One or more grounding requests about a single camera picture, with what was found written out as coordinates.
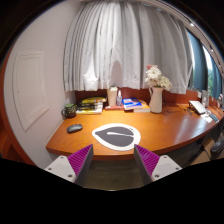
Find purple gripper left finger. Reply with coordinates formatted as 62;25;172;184
45;145;93;186

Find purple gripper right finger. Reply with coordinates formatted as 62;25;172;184
134;145;181;185

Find black computer mouse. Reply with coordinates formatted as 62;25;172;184
67;124;83;134

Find wooden desk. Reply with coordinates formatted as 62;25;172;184
46;105;224;161

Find dark green mug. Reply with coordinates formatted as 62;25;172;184
61;103;76;118

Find white ceramic vase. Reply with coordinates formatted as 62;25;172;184
149;87;163;113

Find stack of books left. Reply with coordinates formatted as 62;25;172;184
76;97;106;114

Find blue book stack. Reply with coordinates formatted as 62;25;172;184
122;98;150;112

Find red tray under bottle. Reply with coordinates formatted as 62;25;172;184
105;105;124;111

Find clear sanitizer bottle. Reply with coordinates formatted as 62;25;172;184
116;90;122;106

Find white cylindrical container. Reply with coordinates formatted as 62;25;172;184
107;87;118;106

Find white and pink flowers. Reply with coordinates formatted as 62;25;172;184
145;65;172;91

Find dark blue curtain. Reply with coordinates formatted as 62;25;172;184
188;33;222;99

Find white sheer curtain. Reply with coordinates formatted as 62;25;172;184
64;0;192;94

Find white wall panel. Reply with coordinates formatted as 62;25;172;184
13;51;49;130

